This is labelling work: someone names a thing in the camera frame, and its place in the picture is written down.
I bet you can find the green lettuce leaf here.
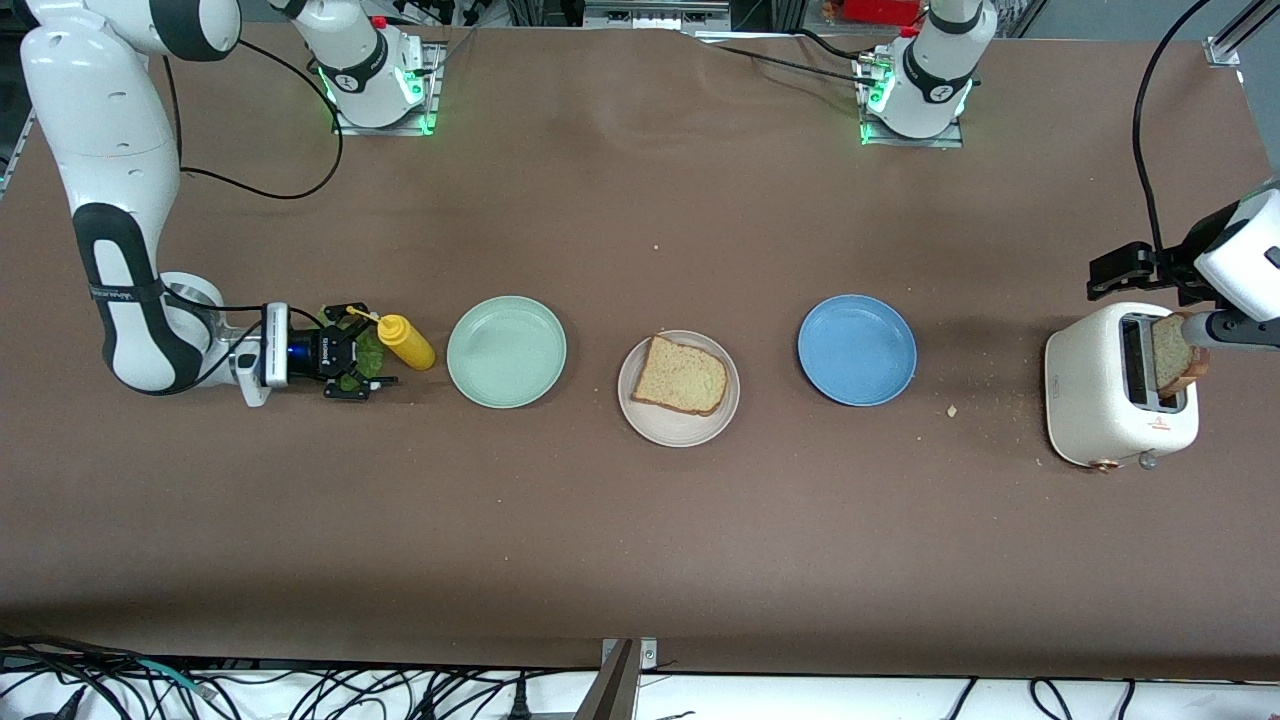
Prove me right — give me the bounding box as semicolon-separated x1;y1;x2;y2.
308;308;386;393

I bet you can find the brown toasted bread slice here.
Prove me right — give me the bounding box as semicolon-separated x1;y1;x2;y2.
631;335;729;417
1150;311;1212;395

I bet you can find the mint green plate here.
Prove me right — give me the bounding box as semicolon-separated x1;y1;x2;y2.
446;295;568;410

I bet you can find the blue plate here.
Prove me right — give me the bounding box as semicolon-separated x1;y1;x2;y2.
797;294;918;408

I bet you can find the beige plate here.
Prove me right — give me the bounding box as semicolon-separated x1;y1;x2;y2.
618;330;742;448

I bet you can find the yellow squeeze sauce bottle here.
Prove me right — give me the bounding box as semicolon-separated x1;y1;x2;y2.
346;305;437;372

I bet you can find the white two-slot toaster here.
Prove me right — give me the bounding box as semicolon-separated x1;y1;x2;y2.
1044;302;1200;472

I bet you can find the red box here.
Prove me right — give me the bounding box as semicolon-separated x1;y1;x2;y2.
825;0;926;26

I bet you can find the dark metal bar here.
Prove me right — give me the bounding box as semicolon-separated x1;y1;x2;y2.
573;640;641;720

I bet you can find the grey metal device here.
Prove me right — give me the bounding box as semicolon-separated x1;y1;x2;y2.
585;0;731;31

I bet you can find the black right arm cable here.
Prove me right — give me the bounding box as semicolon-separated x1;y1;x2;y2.
160;38;346;336

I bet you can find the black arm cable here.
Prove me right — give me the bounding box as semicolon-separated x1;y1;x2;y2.
1132;0;1216;256
160;38;346;336

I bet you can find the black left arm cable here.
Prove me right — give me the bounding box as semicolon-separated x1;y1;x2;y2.
1132;0;1216;256

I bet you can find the aluminium frame profile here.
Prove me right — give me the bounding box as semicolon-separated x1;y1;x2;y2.
1205;0;1280;69

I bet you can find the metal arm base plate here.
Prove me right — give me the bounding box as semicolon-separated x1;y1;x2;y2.
855;55;966;149
330;40;443;137

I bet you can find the teal cable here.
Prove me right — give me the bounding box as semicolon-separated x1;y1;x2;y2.
135;657;219;699

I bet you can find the silver metal bracket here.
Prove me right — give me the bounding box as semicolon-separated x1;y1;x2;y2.
600;637;659;673

